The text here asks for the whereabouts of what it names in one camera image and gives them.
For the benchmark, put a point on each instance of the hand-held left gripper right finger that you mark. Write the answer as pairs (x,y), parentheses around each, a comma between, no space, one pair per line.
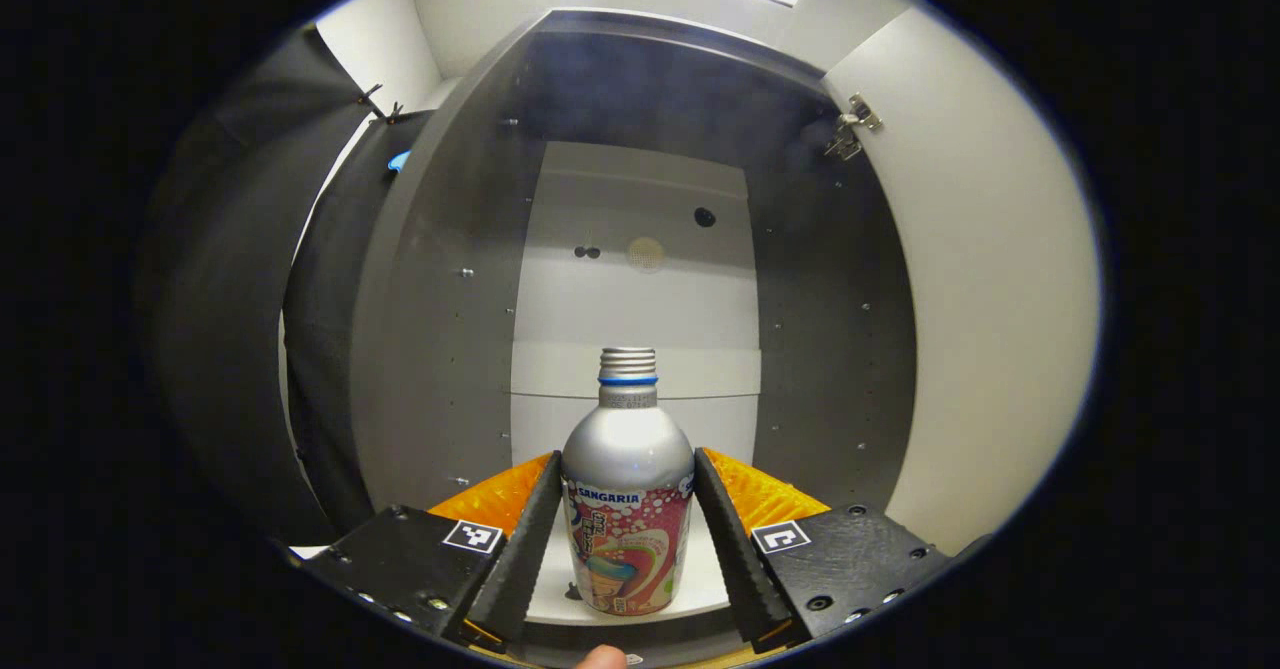
(735,549)

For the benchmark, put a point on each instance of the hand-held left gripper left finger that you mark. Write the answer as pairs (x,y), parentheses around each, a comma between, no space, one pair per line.
(525,559)

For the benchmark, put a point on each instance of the silver bottle colourful label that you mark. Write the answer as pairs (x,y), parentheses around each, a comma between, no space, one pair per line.
(628,449)

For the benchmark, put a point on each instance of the dark grey cabinet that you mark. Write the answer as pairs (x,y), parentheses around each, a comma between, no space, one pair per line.
(450,349)

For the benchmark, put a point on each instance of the grey cabinet door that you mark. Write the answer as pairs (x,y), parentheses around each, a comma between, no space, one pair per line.
(1000,299)

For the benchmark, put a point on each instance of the metal door hinge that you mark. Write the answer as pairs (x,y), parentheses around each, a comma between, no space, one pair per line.
(850,131)

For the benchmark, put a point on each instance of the black backdrop cloth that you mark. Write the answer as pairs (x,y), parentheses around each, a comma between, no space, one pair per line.
(220,299)

